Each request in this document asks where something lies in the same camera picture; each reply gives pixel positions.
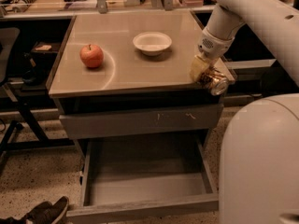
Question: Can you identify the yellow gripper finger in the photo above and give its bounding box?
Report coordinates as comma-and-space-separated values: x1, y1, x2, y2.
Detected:
190, 55, 210, 82

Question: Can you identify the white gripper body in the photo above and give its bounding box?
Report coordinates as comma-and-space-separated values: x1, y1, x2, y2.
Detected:
198, 28, 233, 60

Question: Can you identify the crushed metallic can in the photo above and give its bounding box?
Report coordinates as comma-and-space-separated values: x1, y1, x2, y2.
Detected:
199, 68, 229, 96

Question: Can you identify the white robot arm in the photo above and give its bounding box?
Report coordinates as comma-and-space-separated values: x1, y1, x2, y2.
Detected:
191, 0, 299, 224

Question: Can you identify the closed grey top drawer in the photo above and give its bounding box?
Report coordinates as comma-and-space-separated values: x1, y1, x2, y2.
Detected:
60, 104, 223, 140

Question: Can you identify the grey drawer cabinet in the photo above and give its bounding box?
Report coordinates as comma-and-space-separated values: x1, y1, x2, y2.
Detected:
45, 9, 237, 159

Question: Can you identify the open grey middle drawer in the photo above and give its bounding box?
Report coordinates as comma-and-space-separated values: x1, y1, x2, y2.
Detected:
67, 133, 219, 224

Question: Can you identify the white bowl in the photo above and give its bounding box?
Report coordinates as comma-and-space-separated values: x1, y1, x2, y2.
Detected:
133, 32, 172, 56

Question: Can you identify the red apple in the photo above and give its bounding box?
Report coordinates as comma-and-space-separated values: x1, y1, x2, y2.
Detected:
79, 44, 104, 68

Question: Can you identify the dark chair at left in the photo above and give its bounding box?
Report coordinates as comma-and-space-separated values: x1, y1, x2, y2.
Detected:
0, 27, 73, 154

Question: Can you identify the dark right shoe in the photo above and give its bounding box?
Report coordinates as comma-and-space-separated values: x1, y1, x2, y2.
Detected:
25, 196, 69, 224

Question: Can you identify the dark shoe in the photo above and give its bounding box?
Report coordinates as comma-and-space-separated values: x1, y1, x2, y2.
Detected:
0, 202, 52, 224
25, 196, 69, 224

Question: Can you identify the dark left shoe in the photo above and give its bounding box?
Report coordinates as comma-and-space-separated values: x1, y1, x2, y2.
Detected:
0, 202, 52, 224

